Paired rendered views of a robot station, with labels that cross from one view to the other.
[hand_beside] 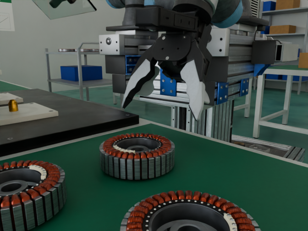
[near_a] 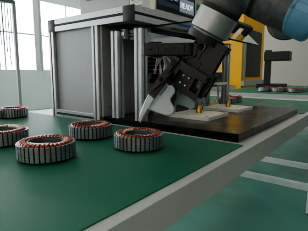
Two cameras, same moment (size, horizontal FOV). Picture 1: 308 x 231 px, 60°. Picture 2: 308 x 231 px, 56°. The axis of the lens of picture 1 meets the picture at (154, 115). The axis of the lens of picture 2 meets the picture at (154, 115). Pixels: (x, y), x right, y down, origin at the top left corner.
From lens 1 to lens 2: 69 cm
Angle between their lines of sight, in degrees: 80
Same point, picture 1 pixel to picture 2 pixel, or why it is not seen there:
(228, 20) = (287, 32)
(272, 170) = (139, 178)
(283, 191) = (101, 177)
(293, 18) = not seen: outside the picture
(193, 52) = (164, 73)
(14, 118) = (182, 115)
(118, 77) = not seen: outside the picture
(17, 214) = (70, 129)
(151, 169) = (116, 142)
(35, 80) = not seen: outside the picture
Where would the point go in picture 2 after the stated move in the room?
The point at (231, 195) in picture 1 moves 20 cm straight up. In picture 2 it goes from (97, 164) to (94, 53)
